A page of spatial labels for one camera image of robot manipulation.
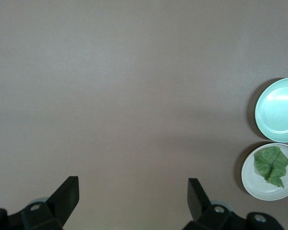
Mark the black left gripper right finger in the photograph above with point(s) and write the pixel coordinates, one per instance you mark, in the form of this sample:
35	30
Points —
197	201

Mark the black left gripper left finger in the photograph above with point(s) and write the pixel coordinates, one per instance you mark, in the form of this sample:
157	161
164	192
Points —
64	198

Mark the green lettuce leaf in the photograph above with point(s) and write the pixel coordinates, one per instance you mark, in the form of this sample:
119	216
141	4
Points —
270	165

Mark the beige plate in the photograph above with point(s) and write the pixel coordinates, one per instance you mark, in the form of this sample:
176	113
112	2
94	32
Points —
254	188

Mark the brown table cover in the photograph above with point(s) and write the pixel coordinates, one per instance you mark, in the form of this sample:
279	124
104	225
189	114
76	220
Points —
110	95

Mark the mint green plate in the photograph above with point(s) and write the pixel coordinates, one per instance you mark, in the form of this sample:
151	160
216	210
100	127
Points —
278	110

